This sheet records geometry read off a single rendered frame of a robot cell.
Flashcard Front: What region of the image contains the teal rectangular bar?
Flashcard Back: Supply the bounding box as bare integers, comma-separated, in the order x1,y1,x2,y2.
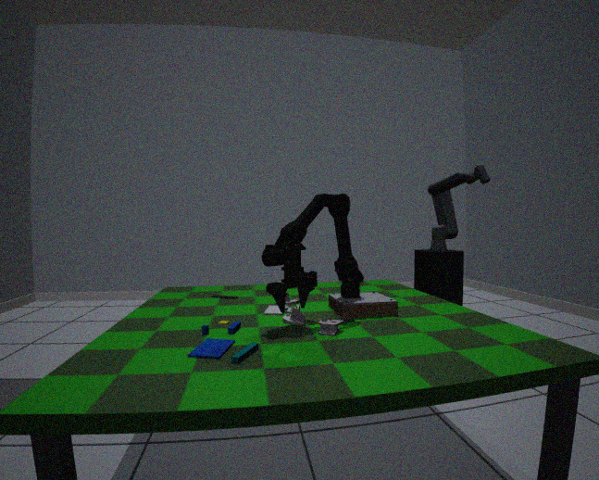
231,343,258,364

